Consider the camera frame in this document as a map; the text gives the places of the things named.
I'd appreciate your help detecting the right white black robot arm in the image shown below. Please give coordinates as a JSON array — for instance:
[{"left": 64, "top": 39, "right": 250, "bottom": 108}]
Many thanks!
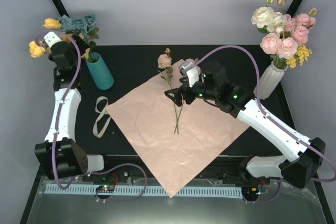
[{"left": 164, "top": 61, "right": 325, "bottom": 189}]

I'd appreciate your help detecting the blue rose stem bunch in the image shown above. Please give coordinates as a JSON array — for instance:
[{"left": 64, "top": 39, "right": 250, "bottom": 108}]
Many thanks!
[{"left": 58, "top": 14, "right": 99, "bottom": 63}]

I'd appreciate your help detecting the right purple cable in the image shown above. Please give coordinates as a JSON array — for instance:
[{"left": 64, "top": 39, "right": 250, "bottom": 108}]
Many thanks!
[{"left": 194, "top": 45, "right": 336, "bottom": 205}]

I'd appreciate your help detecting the left small circuit board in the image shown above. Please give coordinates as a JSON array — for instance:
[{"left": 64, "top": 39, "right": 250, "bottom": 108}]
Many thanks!
[{"left": 96, "top": 185, "right": 115, "bottom": 193}]

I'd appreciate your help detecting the cream printed ribbon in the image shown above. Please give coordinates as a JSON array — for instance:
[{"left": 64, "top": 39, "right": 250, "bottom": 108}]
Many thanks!
[{"left": 92, "top": 96, "right": 111, "bottom": 138}]

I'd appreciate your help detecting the light blue slotted cable duct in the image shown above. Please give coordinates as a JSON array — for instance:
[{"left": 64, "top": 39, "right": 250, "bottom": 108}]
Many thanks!
[{"left": 44, "top": 184, "right": 243, "bottom": 199}]

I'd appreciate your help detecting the yellow and blue flower bunch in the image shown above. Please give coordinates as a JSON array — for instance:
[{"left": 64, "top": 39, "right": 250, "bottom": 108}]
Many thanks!
[{"left": 28, "top": 17, "right": 92, "bottom": 62}]

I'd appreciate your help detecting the black aluminium rail base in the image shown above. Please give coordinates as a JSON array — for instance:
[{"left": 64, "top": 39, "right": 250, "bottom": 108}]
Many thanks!
[{"left": 81, "top": 155, "right": 271, "bottom": 183}]

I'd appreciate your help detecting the right small circuit board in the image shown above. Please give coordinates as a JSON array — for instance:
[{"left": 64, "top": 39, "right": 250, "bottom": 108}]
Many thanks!
[{"left": 241, "top": 187, "right": 269, "bottom": 196}]

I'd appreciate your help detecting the teal conical vase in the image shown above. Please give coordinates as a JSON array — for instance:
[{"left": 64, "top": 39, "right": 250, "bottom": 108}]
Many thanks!
[{"left": 86, "top": 52, "right": 114, "bottom": 90}]

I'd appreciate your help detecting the pink and white rose bouquet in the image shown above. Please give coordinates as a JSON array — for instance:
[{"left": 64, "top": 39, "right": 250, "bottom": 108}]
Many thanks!
[{"left": 251, "top": 0, "right": 317, "bottom": 70}]

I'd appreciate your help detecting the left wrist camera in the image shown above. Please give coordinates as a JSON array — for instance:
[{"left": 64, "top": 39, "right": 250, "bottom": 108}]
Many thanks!
[{"left": 44, "top": 31, "right": 62, "bottom": 48}]

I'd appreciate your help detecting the small circuit board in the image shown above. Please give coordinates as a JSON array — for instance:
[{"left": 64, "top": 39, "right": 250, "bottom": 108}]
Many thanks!
[
  {"left": 96, "top": 185, "right": 115, "bottom": 193},
  {"left": 241, "top": 187, "right": 269, "bottom": 196}
]

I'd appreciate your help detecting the pink wrapping paper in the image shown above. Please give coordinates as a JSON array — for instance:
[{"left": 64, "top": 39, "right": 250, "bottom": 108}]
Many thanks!
[{"left": 107, "top": 75, "right": 248, "bottom": 197}]

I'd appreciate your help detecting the pink rose stem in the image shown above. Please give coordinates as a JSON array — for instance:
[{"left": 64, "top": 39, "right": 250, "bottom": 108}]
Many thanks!
[
  {"left": 157, "top": 48, "right": 173, "bottom": 90},
  {"left": 174, "top": 59, "right": 201, "bottom": 133}
]

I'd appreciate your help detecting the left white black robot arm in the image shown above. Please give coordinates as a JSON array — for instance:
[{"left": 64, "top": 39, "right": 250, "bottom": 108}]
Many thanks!
[{"left": 35, "top": 39, "right": 113, "bottom": 182}]

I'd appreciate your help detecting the white ribbed vase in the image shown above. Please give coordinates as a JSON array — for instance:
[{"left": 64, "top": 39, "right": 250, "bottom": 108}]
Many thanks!
[{"left": 259, "top": 62, "right": 287, "bottom": 100}]

